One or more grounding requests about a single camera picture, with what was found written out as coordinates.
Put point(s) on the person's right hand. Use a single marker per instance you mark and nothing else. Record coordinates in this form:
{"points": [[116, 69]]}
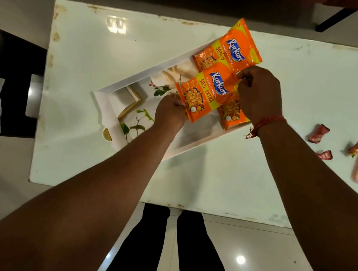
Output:
{"points": [[260, 94]]}

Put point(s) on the person's left hand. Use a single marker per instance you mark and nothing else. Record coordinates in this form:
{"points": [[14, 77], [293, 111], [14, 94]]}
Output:
{"points": [[170, 115]]}

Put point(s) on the black plastic stool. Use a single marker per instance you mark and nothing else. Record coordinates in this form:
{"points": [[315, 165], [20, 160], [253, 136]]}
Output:
{"points": [[15, 61]]}

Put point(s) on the gold candy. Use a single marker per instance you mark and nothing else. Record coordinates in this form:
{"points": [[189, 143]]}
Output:
{"points": [[356, 149]]}

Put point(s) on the orange snack packet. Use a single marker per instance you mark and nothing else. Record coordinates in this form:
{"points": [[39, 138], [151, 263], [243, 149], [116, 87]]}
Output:
{"points": [[231, 116], [208, 92], [234, 47]]}

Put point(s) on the white printed tray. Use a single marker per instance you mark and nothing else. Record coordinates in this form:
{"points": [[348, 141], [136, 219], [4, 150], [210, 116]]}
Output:
{"points": [[194, 138]]}

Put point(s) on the black trousers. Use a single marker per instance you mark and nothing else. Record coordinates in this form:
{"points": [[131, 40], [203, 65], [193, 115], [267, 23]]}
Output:
{"points": [[143, 247]]}

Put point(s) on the person's left forearm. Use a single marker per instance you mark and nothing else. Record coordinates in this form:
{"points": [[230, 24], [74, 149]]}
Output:
{"points": [[81, 200]]}

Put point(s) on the maroon fabric sofa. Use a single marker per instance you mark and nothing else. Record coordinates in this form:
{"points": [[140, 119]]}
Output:
{"points": [[335, 19]]}

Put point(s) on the person's right forearm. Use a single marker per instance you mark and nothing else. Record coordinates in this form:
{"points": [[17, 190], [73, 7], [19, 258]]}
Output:
{"points": [[318, 200]]}

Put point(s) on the red candy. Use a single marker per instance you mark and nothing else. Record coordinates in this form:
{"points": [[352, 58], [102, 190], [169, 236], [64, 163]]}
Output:
{"points": [[319, 133], [324, 155]]}

